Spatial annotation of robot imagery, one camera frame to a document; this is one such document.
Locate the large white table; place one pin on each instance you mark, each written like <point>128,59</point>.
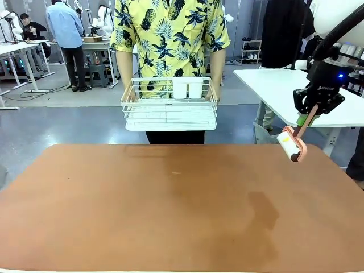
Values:
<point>278,88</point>

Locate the bystander in dark trousers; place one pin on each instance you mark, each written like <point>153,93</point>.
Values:
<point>356,165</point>

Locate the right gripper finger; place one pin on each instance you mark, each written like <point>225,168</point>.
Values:
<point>331,105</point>
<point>300,101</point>

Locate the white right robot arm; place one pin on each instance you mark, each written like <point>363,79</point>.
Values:
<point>321,17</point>

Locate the white cutlery holder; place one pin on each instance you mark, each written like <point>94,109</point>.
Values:
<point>187,86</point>

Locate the cardboard box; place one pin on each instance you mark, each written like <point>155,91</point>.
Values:
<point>92,39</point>

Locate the white workbench with box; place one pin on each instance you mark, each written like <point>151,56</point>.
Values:
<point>94,45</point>

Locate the person's right hand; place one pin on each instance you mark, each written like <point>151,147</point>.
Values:
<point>129,95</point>

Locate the man in blue shirt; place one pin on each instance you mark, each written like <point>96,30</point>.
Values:
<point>66,31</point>

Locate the black hanging coat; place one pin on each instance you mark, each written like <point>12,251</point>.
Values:
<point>280,31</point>

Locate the person's left hand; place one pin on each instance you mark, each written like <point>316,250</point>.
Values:
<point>212,94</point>

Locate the seated man in black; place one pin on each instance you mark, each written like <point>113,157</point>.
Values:
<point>34,29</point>

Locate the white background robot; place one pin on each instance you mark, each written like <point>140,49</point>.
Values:
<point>12,24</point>
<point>103,21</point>

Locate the grey step stool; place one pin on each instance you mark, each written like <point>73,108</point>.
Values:
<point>98,75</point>

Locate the pink lint roller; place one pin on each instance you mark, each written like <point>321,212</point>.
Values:
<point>301,146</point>

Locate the person in yellow pineapple shirt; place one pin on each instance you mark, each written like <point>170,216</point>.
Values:
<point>170,34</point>

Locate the person's right forearm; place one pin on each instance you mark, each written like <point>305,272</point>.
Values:
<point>125,68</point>

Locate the person's left forearm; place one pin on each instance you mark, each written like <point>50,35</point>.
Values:
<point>217,68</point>

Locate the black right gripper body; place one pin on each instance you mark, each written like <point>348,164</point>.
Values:
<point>324,79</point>

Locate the white standing desk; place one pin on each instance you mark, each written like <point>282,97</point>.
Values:
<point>20,47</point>

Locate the white shoe rack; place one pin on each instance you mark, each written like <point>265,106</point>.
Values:
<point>251,52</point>

